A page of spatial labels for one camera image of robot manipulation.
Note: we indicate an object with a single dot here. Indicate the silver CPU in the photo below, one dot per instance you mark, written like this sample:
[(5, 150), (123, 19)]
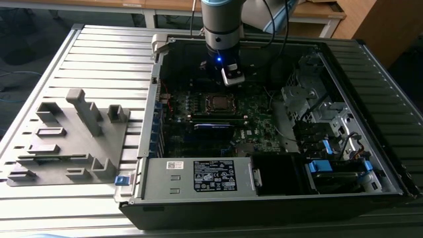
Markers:
[(222, 101)]

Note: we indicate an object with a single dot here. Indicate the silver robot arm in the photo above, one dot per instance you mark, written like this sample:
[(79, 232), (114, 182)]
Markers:
[(222, 24)]

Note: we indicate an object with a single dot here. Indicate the CPU socket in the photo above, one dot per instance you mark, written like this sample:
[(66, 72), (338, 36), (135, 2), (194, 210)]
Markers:
[(222, 113)]

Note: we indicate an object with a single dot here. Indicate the black RAM slot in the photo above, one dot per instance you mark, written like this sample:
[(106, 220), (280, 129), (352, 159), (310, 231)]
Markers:
[(218, 118), (218, 121), (218, 114)]

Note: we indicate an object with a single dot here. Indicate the pale grey case latch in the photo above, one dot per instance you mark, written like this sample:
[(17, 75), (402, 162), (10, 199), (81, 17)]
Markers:
[(159, 42)]

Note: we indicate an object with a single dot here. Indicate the dark graphics card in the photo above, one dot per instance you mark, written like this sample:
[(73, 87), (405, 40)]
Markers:
[(213, 134)]

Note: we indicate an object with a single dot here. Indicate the green motherboard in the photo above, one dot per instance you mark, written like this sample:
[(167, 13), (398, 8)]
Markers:
[(261, 124)]

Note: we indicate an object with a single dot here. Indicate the silver metal drive cage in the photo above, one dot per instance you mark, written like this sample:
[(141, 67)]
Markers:
[(296, 94)]

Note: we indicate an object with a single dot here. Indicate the grey plastic support bar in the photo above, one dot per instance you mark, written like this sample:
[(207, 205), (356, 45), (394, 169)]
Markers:
[(281, 119)]

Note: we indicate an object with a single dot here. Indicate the black connector block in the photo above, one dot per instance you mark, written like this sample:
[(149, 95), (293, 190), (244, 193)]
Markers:
[(308, 131)]

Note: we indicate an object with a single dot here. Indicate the blue plastic clip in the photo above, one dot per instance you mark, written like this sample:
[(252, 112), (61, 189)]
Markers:
[(368, 166), (328, 146)]

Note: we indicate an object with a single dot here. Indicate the grey power supply unit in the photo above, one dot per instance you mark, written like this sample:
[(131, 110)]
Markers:
[(159, 183)]

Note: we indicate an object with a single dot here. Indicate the hard disk blue carrier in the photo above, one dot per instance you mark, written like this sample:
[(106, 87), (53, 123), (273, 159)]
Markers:
[(320, 165)]

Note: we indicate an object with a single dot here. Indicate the grey parts rack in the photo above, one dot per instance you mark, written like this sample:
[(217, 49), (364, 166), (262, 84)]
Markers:
[(83, 148)]

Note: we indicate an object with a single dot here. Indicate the blue case latch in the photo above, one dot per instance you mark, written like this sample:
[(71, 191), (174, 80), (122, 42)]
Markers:
[(121, 180)]

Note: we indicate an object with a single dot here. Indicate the wooden cabinet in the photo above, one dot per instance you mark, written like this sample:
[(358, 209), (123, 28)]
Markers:
[(390, 29)]

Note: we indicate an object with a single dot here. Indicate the dark office chair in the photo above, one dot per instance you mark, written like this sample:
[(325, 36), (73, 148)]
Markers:
[(17, 49)]

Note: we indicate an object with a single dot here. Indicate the black PC case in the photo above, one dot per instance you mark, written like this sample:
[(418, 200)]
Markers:
[(231, 215)]

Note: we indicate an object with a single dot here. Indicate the pale blue object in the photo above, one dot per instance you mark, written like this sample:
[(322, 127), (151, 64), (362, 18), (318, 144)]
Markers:
[(43, 236)]

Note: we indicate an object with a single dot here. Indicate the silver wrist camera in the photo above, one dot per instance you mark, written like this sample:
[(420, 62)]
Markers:
[(233, 75)]

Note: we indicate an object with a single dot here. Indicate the wooden desk white frame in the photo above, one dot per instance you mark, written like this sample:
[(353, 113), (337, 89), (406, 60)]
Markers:
[(83, 3), (314, 13)]

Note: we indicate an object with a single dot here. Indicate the silver disk bay bracket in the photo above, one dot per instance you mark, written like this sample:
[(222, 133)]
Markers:
[(332, 110)]

